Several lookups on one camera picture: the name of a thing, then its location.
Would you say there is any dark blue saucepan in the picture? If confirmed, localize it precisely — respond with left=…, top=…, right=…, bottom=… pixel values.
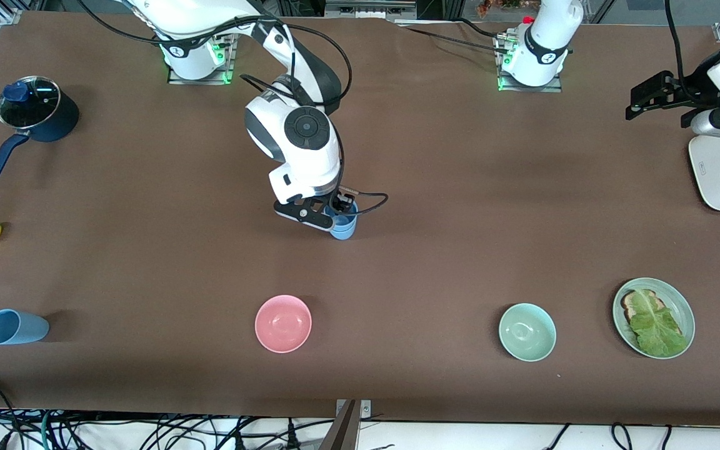
left=0, top=76, right=79, bottom=185

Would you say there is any small metal bracket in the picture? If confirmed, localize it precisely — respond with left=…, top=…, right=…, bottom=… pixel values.
left=335, top=400, right=373, bottom=421

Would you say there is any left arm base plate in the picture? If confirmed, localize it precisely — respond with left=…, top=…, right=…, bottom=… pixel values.
left=496, top=34, right=564, bottom=93

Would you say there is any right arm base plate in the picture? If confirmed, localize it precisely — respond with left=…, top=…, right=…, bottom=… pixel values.
left=167, top=28, right=236, bottom=85

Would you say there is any green lettuce leaf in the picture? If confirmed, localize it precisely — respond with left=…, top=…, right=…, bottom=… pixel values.
left=629, top=289, right=689, bottom=358

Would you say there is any mint green plate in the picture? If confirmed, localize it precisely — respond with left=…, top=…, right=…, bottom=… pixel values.
left=612, top=277, right=696, bottom=360

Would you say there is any mint green bowl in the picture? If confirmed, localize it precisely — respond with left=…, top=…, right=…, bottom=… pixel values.
left=498, top=303, right=557, bottom=363

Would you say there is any glass lid blue knob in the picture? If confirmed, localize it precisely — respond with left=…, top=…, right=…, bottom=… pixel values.
left=0, top=76, right=61, bottom=129

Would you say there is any pink bowl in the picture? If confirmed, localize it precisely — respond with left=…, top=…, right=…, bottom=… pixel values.
left=254, top=294, right=313, bottom=354

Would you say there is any dark brown pole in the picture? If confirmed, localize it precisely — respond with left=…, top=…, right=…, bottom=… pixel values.
left=319, top=400, right=361, bottom=450

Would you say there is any black cable on table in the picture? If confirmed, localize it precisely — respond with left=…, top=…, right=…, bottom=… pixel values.
left=454, top=17, right=511, bottom=38
left=397, top=24, right=504, bottom=54

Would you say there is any toasted bread slice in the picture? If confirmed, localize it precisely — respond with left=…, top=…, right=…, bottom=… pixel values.
left=621, top=289, right=686, bottom=341

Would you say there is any grey power strip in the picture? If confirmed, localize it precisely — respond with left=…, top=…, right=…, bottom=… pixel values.
left=326, top=0, right=417, bottom=19

